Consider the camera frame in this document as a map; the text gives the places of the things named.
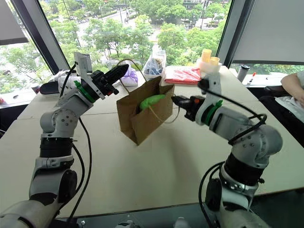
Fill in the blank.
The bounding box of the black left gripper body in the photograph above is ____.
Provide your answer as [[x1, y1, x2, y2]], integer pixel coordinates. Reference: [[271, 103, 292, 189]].
[[91, 70, 120, 97]]

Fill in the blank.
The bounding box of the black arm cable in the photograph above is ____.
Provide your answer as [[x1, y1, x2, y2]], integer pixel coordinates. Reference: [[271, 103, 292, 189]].
[[51, 61, 93, 224], [198, 82, 268, 146]]

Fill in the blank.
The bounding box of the seated person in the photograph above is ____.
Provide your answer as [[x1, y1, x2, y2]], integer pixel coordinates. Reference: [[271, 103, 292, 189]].
[[258, 69, 304, 145]]

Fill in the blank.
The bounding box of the red plastic bag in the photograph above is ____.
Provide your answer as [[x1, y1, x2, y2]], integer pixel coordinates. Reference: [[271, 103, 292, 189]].
[[164, 66, 203, 86]]

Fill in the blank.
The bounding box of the tall yellow cup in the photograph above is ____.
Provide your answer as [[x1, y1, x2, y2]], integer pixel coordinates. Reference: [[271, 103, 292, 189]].
[[201, 48, 213, 64]]

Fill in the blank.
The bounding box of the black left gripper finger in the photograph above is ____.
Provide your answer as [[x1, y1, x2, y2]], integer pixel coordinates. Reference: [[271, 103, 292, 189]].
[[109, 72, 126, 85], [105, 63, 130, 77]]

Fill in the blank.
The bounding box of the clear plastic bag with items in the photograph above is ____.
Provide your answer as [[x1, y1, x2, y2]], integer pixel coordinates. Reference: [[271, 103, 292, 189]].
[[142, 44, 167, 81]]

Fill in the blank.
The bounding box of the dark window frame post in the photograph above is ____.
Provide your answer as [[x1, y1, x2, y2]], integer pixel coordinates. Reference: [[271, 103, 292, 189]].
[[215, 0, 253, 68], [10, 0, 70, 75]]

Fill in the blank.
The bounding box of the white crumpled plastic bag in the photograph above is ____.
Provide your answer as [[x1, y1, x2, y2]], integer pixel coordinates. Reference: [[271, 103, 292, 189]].
[[54, 69, 82, 95]]

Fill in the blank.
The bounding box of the red capped marker pen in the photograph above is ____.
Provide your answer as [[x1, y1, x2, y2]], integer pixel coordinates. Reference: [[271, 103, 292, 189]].
[[246, 72, 257, 86]]

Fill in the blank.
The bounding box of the white black thermos mug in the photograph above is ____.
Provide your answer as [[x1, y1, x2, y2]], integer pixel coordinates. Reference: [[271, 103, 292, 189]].
[[237, 64, 251, 83]]

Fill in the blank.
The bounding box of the brown paper bag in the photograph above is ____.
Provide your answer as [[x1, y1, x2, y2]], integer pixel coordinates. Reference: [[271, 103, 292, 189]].
[[116, 58, 181, 146]]

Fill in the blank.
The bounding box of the black white slipper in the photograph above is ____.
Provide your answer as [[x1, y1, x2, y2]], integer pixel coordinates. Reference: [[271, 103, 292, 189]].
[[39, 80, 60, 98]]

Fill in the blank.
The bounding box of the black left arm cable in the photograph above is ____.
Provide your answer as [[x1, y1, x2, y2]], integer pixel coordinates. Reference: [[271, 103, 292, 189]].
[[51, 61, 93, 224]]

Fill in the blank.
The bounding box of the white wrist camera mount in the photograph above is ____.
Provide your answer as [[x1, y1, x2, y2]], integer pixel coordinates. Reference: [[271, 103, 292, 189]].
[[73, 52, 106, 101], [194, 73, 223, 126]]

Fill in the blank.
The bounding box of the green plush toy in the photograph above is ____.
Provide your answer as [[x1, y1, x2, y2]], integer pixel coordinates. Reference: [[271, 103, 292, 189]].
[[139, 94, 167, 111]]

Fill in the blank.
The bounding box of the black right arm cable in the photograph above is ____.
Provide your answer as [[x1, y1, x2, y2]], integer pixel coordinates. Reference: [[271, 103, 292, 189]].
[[198, 82, 268, 146]]

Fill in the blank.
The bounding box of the grey roller blind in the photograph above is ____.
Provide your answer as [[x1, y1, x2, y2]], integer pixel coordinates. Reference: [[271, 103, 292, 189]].
[[0, 0, 29, 46], [231, 0, 304, 65]]

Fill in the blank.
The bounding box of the translucent white container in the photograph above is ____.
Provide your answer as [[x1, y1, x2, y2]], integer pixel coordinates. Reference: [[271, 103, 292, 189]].
[[195, 58, 223, 78]]

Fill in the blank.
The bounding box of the purple white plastic bag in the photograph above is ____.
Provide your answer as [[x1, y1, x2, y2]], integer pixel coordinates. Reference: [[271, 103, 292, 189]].
[[119, 66, 139, 87]]

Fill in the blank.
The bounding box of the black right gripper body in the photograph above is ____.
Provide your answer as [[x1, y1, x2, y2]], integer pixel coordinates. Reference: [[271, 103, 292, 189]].
[[183, 95, 205, 123]]

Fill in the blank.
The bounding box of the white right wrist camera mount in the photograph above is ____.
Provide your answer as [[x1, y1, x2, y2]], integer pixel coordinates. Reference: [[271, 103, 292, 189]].
[[194, 73, 223, 126]]

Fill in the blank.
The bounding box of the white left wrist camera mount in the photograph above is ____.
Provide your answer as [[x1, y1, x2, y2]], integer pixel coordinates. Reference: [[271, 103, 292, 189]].
[[73, 52, 106, 101]]

